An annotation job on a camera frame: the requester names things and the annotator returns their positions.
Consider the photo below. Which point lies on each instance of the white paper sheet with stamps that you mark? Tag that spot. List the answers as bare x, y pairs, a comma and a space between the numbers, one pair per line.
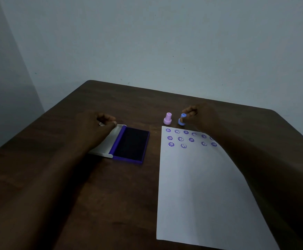
201, 190

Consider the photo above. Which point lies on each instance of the person's left forearm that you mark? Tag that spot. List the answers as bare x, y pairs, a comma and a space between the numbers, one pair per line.
34, 195

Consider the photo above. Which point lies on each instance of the person's left fingers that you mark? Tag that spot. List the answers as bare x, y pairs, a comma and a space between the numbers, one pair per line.
107, 119

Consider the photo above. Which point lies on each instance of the purple ink pad with white lid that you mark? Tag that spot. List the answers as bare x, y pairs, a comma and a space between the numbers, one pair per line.
126, 144

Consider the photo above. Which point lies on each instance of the person's right fingers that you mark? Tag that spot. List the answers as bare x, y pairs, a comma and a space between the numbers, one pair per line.
189, 113

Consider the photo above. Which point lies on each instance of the blue stamp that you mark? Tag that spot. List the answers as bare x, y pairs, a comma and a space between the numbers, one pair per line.
182, 120

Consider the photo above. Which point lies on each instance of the pink stamp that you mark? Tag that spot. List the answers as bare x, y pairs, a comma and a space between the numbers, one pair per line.
168, 119

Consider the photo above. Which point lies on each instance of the person's left hand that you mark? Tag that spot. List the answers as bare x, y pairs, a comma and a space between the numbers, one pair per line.
91, 130

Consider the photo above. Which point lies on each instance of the person's right hand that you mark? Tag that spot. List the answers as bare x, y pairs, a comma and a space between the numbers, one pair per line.
204, 118

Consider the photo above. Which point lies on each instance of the person's right forearm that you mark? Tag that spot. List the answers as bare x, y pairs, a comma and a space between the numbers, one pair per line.
268, 177

